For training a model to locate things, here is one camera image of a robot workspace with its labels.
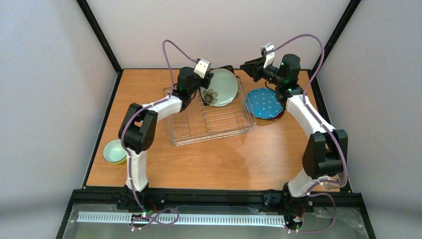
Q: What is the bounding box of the light green round plate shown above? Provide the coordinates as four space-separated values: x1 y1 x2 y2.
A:
200 68 238 107

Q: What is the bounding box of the blue polka dot plate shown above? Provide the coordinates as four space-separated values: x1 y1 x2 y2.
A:
245 88 284 119

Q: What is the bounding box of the wire metal dish rack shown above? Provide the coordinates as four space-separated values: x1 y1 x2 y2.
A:
166 76 256 146

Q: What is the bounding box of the black floral square plate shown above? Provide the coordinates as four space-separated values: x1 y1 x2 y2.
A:
218 65 234 74

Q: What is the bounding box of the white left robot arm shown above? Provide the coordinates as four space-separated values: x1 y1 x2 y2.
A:
118 67 214 193

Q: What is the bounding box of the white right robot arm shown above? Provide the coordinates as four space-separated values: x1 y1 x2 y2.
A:
240 54 348 208

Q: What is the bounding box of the dark red plate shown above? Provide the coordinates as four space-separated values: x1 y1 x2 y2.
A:
261 111 285 120

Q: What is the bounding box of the green yellow small bowl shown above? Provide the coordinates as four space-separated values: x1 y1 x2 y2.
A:
103 139 126 165

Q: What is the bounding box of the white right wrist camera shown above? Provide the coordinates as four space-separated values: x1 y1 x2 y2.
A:
260 42 275 69

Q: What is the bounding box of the black frame post right rear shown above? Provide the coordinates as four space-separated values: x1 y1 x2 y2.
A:
310 0 361 73

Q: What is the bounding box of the black frame post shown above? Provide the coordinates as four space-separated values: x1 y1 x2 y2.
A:
76 0 122 74
310 0 361 73

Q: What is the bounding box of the black frame post left rear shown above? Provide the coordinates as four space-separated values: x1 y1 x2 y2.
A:
76 0 122 74

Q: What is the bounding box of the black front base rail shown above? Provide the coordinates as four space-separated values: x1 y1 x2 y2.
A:
56 188 377 239

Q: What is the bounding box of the white slotted cable duct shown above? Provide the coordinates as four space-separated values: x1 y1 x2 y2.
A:
76 212 285 227

